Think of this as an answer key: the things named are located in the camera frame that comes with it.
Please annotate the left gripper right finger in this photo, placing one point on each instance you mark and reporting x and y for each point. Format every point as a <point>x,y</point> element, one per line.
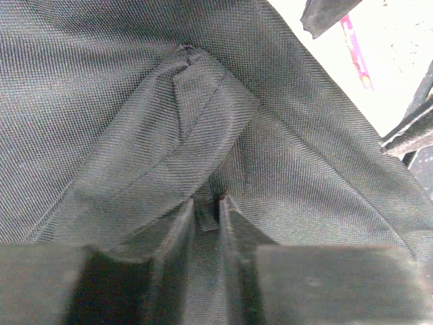
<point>267,283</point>

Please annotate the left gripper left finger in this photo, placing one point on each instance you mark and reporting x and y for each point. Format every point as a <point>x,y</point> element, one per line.
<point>142,281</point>

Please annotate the black student backpack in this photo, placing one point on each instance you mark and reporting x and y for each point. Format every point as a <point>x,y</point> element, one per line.
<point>115,113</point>

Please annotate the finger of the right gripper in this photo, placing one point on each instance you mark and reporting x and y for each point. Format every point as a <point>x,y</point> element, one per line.
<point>414,132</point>
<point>320,15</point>

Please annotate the Roald Dahl Charlie book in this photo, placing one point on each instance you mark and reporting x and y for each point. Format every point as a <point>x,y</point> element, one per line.
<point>355,52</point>

